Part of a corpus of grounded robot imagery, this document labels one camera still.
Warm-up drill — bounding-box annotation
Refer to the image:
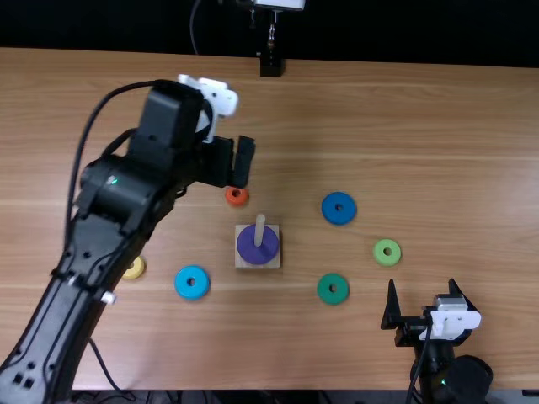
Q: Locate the purple ring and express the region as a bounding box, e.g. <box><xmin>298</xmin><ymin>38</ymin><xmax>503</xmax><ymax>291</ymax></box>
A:
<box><xmin>236</xmin><ymin>224</ymin><xmax>280</xmax><ymax>266</ymax></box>

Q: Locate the orange ring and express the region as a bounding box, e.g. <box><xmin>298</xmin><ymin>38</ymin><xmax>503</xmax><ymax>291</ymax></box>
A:
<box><xmin>224</xmin><ymin>186</ymin><xmax>251</xmax><ymax>209</ymax></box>

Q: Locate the black clamp stand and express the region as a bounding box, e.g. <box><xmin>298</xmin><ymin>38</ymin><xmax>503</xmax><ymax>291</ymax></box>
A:
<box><xmin>248</xmin><ymin>8</ymin><xmax>288</xmax><ymax>79</ymax></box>

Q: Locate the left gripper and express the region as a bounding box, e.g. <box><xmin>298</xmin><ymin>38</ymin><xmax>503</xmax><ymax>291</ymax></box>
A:
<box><xmin>184</xmin><ymin>134</ymin><xmax>257</xmax><ymax>189</ymax></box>

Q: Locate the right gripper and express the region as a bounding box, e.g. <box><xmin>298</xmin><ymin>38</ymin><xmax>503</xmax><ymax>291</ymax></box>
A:
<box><xmin>380</xmin><ymin>277</ymin><xmax>476</xmax><ymax>348</ymax></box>

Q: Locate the dark blue ring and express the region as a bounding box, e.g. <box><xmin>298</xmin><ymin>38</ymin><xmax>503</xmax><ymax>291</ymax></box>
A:
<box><xmin>320</xmin><ymin>191</ymin><xmax>359</xmax><ymax>226</ymax></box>

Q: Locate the black cable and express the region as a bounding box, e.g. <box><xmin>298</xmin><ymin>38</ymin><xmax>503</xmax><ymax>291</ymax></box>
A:
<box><xmin>405</xmin><ymin>322</ymin><xmax>435</xmax><ymax>404</ymax></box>
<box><xmin>85</xmin><ymin>338</ymin><xmax>140</xmax><ymax>401</ymax></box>
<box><xmin>102</xmin><ymin>127</ymin><xmax>139</xmax><ymax>160</ymax></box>
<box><xmin>61</xmin><ymin>79</ymin><xmax>159</xmax><ymax>264</ymax></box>

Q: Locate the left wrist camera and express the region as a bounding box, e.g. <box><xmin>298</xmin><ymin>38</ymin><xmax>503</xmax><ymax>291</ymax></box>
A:
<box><xmin>177</xmin><ymin>73</ymin><xmax>240</xmax><ymax>145</ymax></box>

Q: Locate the light green ring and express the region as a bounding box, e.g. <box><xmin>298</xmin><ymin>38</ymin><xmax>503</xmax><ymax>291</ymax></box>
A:
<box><xmin>372</xmin><ymin>238</ymin><xmax>403</xmax><ymax>268</ymax></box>

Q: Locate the dark green ring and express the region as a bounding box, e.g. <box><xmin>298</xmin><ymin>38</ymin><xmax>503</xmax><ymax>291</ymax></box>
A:
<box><xmin>316</xmin><ymin>273</ymin><xmax>351</xmax><ymax>306</ymax></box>

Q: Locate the wooden peg base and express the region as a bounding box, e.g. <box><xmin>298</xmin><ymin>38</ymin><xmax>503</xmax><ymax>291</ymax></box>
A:
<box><xmin>233</xmin><ymin>213</ymin><xmax>283</xmax><ymax>272</ymax></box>

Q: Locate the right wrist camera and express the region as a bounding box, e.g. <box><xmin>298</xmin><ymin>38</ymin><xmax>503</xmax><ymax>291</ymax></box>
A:
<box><xmin>420</xmin><ymin>293</ymin><xmax>483</xmax><ymax>342</ymax></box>

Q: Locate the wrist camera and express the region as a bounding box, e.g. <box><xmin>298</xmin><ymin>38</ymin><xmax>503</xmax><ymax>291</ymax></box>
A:
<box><xmin>420</xmin><ymin>293</ymin><xmax>483</xmax><ymax>342</ymax></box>
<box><xmin>177</xmin><ymin>73</ymin><xmax>240</xmax><ymax>145</ymax></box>

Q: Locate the white mounted box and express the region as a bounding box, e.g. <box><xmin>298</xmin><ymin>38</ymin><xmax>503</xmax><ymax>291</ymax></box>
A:
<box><xmin>251</xmin><ymin>0</ymin><xmax>307</xmax><ymax>13</ymax></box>

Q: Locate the light blue ring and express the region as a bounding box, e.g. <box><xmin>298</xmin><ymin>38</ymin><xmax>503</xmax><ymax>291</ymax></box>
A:
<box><xmin>173</xmin><ymin>263</ymin><xmax>211</xmax><ymax>302</ymax></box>

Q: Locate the yellow ring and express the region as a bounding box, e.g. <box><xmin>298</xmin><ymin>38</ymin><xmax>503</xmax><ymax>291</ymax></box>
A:
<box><xmin>121</xmin><ymin>255</ymin><xmax>148</xmax><ymax>281</ymax></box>

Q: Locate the thin grey cable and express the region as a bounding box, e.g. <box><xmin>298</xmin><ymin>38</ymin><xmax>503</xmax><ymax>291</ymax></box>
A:
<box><xmin>189</xmin><ymin>0</ymin><xmax>202</xmax><ymax>56</ymax></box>

